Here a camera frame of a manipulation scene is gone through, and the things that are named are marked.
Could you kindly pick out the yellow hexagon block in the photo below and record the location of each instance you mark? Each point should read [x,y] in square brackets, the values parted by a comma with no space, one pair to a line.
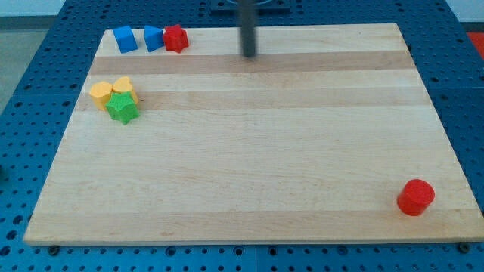
[100,94]

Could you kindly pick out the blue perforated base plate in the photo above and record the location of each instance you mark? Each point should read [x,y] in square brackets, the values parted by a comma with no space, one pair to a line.
[33,122]

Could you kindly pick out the green star block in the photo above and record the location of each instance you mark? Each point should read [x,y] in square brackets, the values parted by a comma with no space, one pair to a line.
[122,107]

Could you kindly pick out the yellow heart block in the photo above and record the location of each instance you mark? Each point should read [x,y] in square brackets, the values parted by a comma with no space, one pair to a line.
[124,85]

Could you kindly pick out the blue cube block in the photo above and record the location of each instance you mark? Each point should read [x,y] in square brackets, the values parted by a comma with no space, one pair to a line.
[125,39]

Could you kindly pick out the red cylinder block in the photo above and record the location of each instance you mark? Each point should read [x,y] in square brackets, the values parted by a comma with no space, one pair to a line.
[415,197]

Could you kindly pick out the red star block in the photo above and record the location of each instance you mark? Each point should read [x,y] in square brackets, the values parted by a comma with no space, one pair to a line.
[175,38]

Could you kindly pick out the light wooden board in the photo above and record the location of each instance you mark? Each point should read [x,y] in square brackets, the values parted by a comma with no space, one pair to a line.
[312,141]

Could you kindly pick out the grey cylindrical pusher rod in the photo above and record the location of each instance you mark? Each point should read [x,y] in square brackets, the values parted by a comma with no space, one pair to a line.
[247,18]

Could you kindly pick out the blue wedge block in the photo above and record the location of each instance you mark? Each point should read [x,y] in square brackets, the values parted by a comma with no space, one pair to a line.
[153,37]

